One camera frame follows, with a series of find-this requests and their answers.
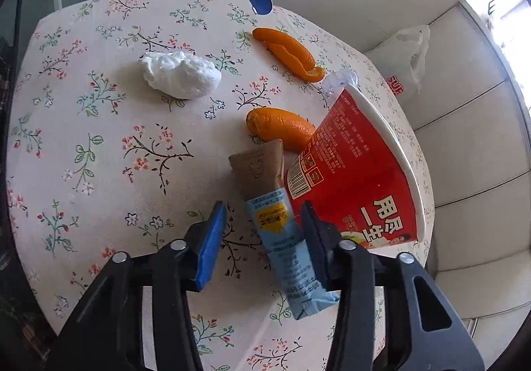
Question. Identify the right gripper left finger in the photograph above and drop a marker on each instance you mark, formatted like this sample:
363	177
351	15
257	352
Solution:
203	241

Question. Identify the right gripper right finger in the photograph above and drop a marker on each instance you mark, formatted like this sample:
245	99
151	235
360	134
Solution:
322	238

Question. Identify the red instant noodle cup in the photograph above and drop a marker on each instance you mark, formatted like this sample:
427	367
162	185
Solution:
356	175

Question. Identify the blue brown snack wrapper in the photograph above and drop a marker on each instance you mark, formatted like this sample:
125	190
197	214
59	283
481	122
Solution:
259	173

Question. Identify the curled orange peel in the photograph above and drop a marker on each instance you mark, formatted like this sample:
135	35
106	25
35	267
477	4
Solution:
269	124

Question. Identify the white tissue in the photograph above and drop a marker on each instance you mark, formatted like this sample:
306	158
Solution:
180	74

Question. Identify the orange peel piece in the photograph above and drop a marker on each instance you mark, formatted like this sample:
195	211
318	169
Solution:
291	53

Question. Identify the floral tablecloth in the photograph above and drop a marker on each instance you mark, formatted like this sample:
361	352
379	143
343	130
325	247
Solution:
98	161

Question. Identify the white plastic shopping bag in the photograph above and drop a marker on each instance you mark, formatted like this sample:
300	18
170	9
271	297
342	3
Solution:
401	60

